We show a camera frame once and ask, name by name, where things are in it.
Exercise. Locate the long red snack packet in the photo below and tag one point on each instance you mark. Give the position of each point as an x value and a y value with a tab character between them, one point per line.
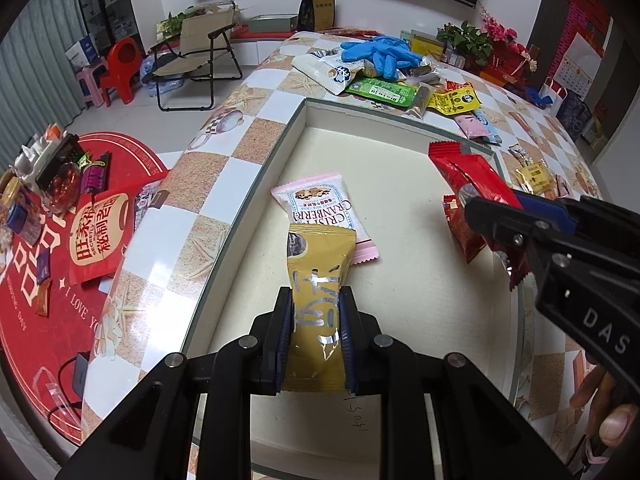
470	172

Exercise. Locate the small green plant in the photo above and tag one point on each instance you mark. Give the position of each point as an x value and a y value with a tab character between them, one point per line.
172	24

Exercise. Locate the round red printed table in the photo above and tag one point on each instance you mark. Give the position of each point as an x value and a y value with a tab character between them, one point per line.
30	320

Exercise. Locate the clear box red candies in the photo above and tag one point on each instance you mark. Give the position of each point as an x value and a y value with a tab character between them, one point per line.
62	185

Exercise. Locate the small colourful snack packet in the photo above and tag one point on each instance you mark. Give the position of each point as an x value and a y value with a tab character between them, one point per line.
520	152

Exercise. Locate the purple snack packet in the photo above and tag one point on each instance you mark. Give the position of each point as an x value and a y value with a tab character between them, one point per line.
95	177

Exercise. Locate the clear yellow cake packet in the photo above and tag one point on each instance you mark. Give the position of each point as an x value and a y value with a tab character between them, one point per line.
535	177

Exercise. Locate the glass display cabinet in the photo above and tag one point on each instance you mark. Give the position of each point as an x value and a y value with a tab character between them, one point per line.
107	0

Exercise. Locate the white blue carton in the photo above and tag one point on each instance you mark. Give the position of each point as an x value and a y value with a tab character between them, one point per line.
82	52

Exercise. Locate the blue plastic bag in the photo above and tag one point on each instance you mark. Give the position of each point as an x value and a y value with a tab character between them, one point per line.
539	97

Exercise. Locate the brown snack packet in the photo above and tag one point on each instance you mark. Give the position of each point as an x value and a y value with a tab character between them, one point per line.
420	100

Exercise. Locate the black box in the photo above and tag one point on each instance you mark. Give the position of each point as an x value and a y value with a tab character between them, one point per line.
57	152

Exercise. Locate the small red snack packet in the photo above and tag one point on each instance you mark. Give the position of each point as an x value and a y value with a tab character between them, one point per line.
462	86

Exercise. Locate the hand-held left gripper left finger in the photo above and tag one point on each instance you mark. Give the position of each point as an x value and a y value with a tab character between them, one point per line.
284	335

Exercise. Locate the small pink snack packet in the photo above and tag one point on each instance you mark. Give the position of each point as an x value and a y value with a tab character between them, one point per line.
472	125

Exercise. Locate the red wall hanging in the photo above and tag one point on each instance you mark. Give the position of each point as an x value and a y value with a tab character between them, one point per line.
575	5

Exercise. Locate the blue rubber gloves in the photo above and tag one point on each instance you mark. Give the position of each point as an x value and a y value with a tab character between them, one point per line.
382	52

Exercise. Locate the white paper bag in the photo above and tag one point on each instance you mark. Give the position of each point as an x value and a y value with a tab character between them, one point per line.
552	95

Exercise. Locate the white holder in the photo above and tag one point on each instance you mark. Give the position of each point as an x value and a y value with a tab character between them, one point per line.
30	155

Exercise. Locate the red paper bag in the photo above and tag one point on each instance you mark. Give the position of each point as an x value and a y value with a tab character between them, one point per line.
97	240

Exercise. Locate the grey cardboard box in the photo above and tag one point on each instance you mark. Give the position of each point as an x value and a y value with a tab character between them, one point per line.
400	310

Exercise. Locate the pink white snack packet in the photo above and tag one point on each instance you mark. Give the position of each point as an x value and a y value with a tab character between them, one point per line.
325	205

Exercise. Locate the red gift box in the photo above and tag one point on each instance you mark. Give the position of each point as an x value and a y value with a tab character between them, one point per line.
510	72

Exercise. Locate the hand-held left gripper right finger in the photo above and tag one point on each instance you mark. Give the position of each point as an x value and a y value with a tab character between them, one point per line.
348	340

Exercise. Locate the yellow green tin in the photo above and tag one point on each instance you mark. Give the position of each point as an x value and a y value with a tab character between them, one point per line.
425	46

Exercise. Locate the grey curtain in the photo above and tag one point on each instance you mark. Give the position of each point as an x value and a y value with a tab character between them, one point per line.
35	75

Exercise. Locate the dark blue paper bag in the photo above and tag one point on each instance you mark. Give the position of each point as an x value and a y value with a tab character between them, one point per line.
575	112

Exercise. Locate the water bottle pack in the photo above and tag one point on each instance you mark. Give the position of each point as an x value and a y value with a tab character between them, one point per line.
155	82

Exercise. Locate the black yellow paper bag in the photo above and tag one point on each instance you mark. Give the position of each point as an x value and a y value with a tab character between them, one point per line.
320	10

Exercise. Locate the large red snack packet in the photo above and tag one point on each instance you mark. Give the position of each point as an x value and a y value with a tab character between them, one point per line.
462	230

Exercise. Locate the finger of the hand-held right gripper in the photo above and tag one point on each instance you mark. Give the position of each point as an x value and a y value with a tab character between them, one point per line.
505	225
550	212

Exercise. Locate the pink plastic stool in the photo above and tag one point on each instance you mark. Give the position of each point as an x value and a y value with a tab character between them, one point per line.
92	72

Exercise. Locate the grey green tin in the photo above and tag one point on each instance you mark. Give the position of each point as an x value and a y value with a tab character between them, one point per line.
272	24

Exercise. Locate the yellow snack packet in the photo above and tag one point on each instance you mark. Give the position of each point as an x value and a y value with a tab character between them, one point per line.
455	101

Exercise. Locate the pink artificial flowers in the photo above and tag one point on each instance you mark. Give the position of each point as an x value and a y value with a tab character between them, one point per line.
500	35

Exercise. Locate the person's right hand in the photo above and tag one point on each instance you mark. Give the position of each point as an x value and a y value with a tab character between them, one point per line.
617	420

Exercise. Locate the open cardboard carton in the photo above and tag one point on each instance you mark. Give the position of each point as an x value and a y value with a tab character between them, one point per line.
220	8

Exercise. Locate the blue jar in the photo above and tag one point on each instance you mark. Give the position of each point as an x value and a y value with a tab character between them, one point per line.
17	216

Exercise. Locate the light blue snack packet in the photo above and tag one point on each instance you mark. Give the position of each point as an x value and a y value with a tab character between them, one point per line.
494	132

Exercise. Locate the gold snack packet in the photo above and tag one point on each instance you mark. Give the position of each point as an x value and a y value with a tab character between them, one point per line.
320	310

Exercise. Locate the green snack packet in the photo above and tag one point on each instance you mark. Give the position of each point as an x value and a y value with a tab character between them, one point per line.
385	91

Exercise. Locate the grey power bank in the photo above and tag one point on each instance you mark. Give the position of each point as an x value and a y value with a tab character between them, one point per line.
79	375

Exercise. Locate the green potted plant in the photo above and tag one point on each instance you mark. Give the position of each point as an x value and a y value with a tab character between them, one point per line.
467	40

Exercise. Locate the red plastic chair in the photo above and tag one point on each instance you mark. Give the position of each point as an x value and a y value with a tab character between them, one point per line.
120	65

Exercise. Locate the clear packet dark snack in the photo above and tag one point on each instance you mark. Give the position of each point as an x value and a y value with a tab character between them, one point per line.
425	72

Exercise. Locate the wall calendar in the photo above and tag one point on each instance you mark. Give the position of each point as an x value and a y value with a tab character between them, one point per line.
577	62

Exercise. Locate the checkered printed tablecloth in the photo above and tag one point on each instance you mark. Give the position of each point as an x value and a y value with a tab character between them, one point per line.
240	125

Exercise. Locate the beige folding chair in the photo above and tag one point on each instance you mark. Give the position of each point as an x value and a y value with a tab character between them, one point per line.
200	35

